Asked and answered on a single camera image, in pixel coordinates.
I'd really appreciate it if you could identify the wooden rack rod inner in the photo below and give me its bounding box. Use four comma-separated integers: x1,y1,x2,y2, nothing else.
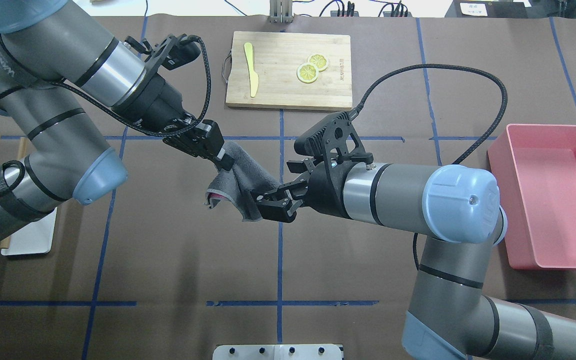
0,137,29,249

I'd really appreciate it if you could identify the lemon slice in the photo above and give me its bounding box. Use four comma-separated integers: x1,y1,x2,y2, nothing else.
295,63,320,84
307,54,330,72

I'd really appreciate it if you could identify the white rectangular tray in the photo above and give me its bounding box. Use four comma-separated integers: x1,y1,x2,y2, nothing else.
0,209,58,256

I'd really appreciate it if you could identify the pink plastic bin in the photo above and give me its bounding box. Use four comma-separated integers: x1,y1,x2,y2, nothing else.
487,124,576,271

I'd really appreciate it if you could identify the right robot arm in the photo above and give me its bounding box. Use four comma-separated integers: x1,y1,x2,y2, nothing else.
252,155,576,360

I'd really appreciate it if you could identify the bamboo cutting board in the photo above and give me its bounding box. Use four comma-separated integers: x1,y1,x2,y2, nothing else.
225,30,354,111

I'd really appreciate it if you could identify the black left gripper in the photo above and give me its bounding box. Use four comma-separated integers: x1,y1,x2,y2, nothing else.
112,75,234,171

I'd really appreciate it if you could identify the lemon slice upper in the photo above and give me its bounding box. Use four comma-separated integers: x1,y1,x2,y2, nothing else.
307,54,330,72

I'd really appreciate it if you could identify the lemon slice lower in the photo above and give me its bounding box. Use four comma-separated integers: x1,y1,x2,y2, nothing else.
295,63,320,84

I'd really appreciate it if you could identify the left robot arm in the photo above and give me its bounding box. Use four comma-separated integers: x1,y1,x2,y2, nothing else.
0,0,234,241

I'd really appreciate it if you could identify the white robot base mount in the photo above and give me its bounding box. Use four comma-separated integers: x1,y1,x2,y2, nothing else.
212,343,345,360

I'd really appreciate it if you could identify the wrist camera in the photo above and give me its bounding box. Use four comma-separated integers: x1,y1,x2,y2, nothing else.
294,109,374,165
125,34,201,71

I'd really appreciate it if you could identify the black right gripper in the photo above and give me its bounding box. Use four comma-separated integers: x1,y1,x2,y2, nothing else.
250,159,354,223

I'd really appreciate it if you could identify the grey wiping cloth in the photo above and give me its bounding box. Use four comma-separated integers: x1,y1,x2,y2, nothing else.
205,140,281,222

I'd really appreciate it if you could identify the yellow plastic knife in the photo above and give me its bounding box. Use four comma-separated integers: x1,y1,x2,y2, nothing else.
243,42,259,98

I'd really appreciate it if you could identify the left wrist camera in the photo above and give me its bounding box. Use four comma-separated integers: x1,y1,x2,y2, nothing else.
125,34,201,71

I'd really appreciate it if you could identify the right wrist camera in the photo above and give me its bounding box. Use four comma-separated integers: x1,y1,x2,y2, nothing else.
294,109,374,165

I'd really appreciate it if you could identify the right black braided cable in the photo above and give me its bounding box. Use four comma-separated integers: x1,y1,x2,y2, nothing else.
352,63,510,271

